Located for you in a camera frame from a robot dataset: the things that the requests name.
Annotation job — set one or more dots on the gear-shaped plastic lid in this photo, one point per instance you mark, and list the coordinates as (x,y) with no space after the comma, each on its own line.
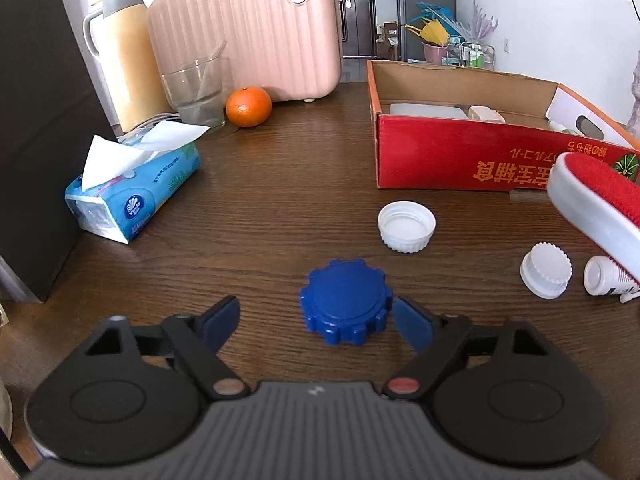
(345,300)

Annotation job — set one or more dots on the clear glass cup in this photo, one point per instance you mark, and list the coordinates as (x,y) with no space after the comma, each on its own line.
(192,95)

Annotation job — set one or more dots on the blue tissue pack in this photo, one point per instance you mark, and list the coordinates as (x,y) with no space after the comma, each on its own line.
(140,190)

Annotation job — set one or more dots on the open white bottle cap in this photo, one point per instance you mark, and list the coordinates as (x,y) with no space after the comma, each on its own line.
(406,232)

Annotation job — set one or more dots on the white spray bottle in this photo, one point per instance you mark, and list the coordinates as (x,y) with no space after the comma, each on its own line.
(602,277)

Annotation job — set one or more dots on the blue yellow plastic item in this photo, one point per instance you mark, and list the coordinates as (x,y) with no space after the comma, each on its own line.
(434,25)

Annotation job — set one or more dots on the green spray bottle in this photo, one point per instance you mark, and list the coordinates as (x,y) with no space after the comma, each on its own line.
(565,129)

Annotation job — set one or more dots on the red and white lint brush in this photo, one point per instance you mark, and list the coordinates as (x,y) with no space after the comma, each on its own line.
(595,200)

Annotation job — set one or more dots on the pale purple dried branches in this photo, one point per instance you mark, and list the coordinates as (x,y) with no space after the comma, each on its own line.
(484,22)

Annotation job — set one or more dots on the red cardboard box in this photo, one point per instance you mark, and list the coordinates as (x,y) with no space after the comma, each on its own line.
(440,155)

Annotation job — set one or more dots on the pink bucket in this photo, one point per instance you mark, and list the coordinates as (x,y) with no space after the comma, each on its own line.
(434,52)

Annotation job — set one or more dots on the lilac textured vase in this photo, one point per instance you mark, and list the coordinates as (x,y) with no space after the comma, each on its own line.
(635,95)

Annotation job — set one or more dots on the small orange-labelled white bottle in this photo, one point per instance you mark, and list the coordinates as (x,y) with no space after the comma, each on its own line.
(485,114)

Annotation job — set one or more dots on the small cardboard boxes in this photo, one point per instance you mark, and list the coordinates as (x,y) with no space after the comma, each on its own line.
(389,40)

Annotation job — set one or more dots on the dark brown entrance door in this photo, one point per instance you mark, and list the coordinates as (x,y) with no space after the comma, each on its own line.
(355,5)

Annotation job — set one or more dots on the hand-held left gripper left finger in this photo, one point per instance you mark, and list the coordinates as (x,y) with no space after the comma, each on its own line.
(220,325)

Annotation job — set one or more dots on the white wall socket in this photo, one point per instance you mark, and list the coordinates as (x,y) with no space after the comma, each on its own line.
(508,45)

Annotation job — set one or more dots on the ridged white flanged cap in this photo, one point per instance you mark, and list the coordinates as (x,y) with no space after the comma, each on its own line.
(546,270)

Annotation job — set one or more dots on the white plastic box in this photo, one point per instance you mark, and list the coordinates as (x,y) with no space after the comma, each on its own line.
(425,111)

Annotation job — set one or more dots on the yellow thermos jug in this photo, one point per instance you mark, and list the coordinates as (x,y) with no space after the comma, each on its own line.
(127,60)

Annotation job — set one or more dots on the pink ribbed suitcase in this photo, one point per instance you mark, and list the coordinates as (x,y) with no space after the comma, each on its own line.
(245,30)

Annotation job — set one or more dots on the orange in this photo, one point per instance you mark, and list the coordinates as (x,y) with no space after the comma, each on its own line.
(248,107)

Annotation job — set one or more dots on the clear stirring stick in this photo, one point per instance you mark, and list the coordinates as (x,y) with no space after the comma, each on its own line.
(212,70)

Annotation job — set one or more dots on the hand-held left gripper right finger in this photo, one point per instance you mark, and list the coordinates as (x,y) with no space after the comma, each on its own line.
(412,325)

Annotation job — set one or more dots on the black chair back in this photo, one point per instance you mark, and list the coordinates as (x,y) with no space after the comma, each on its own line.
(40,135)

